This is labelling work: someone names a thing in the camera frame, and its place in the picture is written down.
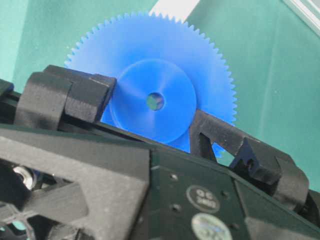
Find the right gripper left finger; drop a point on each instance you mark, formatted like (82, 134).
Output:
(58, 91)

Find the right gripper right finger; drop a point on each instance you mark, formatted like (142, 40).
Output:
(269, 168)

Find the square aluminium extrusion frame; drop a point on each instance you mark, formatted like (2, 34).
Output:
(179, 10)

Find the blue plastic gear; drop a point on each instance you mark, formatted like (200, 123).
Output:
(165, 71)

